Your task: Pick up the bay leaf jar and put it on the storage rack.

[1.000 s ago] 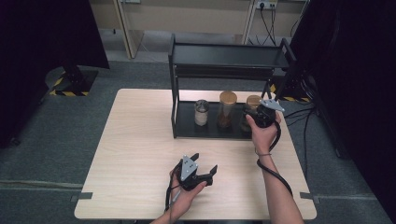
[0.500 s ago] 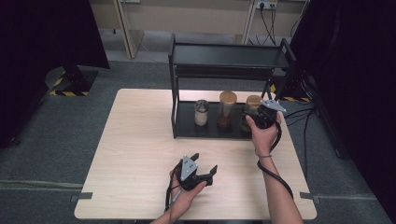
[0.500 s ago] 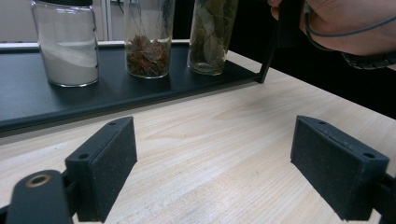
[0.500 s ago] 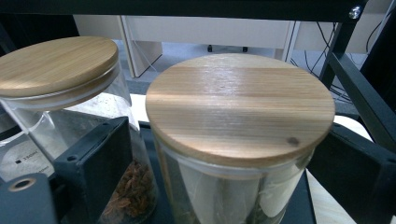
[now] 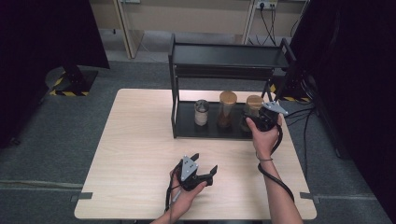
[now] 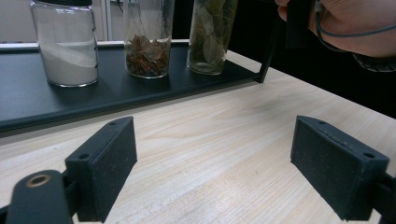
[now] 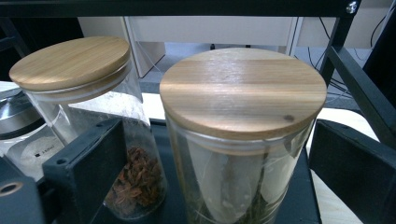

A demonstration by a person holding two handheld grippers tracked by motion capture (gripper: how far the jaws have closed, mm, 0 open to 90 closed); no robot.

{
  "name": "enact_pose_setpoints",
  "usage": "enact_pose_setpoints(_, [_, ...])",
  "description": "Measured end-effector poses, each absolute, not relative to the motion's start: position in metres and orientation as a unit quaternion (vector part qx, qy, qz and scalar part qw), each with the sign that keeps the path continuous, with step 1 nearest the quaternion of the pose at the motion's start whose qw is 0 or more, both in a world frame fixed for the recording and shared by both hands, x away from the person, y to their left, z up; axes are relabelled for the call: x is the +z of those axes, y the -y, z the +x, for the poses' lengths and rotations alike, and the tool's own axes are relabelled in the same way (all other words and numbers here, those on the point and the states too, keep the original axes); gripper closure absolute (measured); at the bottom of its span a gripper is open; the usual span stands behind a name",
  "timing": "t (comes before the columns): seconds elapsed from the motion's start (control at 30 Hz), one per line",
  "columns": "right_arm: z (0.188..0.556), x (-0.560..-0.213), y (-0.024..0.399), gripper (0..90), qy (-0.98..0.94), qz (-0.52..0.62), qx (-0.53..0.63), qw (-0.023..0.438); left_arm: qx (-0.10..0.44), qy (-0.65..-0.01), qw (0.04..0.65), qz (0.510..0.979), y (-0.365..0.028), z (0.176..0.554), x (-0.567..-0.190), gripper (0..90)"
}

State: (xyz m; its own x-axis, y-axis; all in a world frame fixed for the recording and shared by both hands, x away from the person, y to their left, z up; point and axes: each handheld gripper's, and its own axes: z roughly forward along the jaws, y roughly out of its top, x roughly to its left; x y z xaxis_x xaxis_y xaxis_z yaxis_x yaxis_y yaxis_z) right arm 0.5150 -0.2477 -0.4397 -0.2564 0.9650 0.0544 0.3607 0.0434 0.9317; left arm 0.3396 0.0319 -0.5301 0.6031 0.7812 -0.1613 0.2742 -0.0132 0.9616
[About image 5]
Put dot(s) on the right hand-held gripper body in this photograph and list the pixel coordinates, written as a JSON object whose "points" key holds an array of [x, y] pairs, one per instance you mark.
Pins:
{"points": [[269, 116]]}

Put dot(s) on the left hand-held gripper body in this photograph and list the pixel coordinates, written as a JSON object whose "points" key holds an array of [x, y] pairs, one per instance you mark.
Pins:
{"points": [[188, 168]]}

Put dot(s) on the green herb jar wooden lid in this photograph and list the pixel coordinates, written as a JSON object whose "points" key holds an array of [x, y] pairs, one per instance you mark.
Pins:
{"points": [[253, 104]]}

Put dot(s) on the brown spice jar wooden lid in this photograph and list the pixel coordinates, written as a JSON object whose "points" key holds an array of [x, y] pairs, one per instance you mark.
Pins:
{"points": [[227, 107]]}

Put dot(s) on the glass jar with metal lid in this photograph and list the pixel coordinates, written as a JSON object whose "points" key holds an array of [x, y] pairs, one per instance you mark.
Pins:
{"points": [[201, 113]]}

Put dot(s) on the black metal shelf rack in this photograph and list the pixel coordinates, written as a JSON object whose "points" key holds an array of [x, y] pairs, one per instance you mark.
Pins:
{"points": [[218, 59]]}

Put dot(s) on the person's right hand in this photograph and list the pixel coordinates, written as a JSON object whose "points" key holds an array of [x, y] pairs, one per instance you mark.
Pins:
{"points": [[264, 141]]}

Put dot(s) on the person's left hand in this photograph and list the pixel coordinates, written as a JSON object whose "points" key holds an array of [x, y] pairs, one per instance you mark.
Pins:
{"points": [[185, 200]]}

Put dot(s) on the black stand base striped tape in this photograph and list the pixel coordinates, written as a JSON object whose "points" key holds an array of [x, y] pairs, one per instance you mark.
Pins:
{"points": [[295, 87], [73, 82]]}

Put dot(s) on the thin wrist band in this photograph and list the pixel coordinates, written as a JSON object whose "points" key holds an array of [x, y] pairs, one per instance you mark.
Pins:
{"points": [[264, 159]]}

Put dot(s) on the grey tape piece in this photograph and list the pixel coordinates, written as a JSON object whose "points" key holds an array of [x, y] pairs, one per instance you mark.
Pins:
{"points": [[309, 198], [82, 196]]}

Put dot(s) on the black curtain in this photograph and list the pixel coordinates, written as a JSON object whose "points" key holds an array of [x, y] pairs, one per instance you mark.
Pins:
{"points": [[37, 46], [358, 77]]}

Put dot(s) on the white power socket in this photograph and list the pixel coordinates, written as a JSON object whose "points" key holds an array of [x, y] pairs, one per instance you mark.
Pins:
{"points": [[266, 3]]}

